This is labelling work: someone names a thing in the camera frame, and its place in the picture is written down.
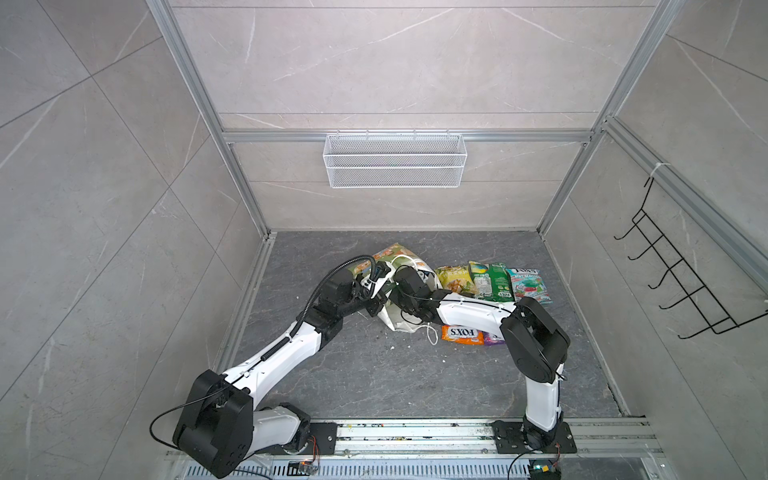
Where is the black wire hook rack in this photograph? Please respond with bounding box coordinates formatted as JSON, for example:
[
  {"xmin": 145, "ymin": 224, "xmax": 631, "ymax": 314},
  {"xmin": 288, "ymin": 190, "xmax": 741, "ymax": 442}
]
[{"xmin": 613, "ymin": 178, "xmax": 767, "ymax": 340}]

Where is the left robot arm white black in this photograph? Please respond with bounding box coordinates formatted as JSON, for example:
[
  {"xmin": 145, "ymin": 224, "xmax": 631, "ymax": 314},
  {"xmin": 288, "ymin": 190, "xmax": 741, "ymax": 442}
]
[{"xmin": 172, "ymin": 256, "xmax": 393, "ymax": 479}]

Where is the purple Fox's berries candy bag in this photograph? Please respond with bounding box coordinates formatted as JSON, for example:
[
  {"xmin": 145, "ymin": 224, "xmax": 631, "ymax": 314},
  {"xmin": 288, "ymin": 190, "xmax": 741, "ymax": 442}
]
[{"xmin": 483, "ymin": 332, "xmax": 505, "ymax": 346}]

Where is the orange snack packet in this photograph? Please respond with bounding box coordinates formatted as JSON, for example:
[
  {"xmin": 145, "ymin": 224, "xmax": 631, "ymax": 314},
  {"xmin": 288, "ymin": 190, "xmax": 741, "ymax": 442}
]
[{"xmin": 441, "ymin": 325, "xmax": 485, "ymax": 345}]

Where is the white floral paper bag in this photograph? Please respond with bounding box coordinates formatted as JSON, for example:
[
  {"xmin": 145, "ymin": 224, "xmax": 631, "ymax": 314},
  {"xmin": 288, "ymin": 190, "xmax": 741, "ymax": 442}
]
[{"xmin": 349, "ymin": 243, "xmax": 444, "ymax": 344}]

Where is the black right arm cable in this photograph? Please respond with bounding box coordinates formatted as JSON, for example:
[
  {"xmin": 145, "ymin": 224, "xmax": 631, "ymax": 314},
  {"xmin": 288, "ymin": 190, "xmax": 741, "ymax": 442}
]
[{"xmin": 389, "ymin": 287, "xmax": 523, "ymax": 328}]

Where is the yellow chips snack bag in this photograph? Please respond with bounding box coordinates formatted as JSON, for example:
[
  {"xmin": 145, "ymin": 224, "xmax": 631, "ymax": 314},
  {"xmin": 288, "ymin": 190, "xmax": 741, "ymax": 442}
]
[{"xmin": 436, "ymin": 265, "xmax": 478, "ymax": 298}]

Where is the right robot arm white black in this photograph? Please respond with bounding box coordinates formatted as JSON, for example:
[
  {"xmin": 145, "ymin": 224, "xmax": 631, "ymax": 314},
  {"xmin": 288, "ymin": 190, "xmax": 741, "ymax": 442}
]
[{"xmin": 389, "ymin": 266, "xmax": 570, "ymax": 450}]

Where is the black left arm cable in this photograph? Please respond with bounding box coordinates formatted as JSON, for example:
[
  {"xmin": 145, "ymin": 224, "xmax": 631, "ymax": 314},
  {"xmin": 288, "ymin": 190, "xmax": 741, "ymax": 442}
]
[{"xmin": 287, "ymin": 254, "xmax": 378, "ymax": 340}]

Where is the teal snack packet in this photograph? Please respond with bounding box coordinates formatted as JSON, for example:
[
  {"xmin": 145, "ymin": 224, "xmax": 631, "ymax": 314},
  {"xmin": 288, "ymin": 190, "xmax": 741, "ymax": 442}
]
[{"xmin": 507, "ymin": 268, "xmax": 552, "ymax": 304}]

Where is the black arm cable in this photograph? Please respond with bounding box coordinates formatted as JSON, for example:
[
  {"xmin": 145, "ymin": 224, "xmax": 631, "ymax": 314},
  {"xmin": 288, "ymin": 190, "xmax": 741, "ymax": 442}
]
[
  {"xmin": 389, "ymin": 287, "xmax": 523, "ymax": 328},
  {"xmin": 287, "ymin": 254, "xmax": 378, "ymax": 340}
]

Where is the green Fox's candy bag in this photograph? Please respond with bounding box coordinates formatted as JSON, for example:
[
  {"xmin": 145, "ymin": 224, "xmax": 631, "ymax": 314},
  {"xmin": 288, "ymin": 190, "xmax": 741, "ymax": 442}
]
[{"xmin": 468, "ymin": 261, "xmax": 514, "ymax": 302}]

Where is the white wire mesh basket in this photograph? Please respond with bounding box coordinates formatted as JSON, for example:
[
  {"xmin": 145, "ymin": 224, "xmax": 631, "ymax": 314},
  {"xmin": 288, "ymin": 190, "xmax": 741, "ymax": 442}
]
[{"xmin": 323, "ymin": 133, "xmax": 468, "ymax": 189}]

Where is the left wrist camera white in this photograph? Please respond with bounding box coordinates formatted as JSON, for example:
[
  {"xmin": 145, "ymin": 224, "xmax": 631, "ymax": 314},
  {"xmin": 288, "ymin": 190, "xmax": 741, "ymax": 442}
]
[{"xmin": 361, "ymin": 261, "xmax": 395, "ymax": 298}]

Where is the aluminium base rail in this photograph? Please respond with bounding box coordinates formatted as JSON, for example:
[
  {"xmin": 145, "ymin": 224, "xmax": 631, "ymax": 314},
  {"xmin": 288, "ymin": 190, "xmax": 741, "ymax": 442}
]
[{"xmin": 164, "ymin": 418, "xmax": 667, "ymax": 480}]

